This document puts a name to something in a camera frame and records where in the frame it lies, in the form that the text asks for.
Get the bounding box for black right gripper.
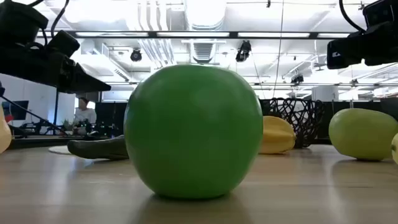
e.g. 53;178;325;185
326;21;398;70

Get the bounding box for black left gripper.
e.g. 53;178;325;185
0;43;112;93

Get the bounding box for dark green cucumber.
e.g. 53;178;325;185
67;135;130;161

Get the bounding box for light green mango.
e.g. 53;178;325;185
328;108;398;162

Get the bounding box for yellow pear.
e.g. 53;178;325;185
0;105;12;155

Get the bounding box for black wire basket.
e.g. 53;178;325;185
267;97;326;149

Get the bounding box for yellow-green round fruit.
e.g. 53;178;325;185
391;133;398;165

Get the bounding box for bright green apple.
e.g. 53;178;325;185
123;63;264;200

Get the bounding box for person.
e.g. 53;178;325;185
73;96;98;135

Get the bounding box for black partition panel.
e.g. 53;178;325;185
259;98;398;146
95;101;128;138

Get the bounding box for black ceiling spotlight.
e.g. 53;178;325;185
129;48;143;62
290;73;305;85
235;40;252;63

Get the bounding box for dark computer monitor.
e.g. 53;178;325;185
1;100;30;122

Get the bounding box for white round plate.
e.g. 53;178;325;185
48;145;74;156

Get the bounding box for black overhead bar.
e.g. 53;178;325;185
37;30;354;40

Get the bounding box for black metal rig frame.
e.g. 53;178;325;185
0;90;109;149

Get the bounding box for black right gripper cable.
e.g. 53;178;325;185
338;0;366;34

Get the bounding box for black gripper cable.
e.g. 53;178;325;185
338;0;366;34
50;0;71;38

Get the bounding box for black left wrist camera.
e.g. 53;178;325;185
46;30;81;58

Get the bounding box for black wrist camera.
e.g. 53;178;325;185
362;0;398;29
46;30;81;58

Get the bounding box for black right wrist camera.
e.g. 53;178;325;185
362;0;398;29

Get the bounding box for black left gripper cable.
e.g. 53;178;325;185
50;0;71;38

